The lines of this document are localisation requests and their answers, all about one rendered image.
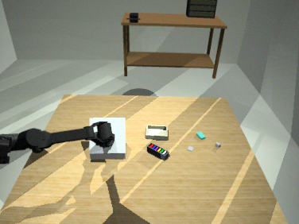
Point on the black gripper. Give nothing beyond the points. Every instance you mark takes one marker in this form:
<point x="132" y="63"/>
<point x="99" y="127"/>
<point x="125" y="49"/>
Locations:
<point x="11" y="145"/>

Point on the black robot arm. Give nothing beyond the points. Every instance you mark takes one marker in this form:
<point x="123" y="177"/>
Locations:
<point x="38" y="140"/>

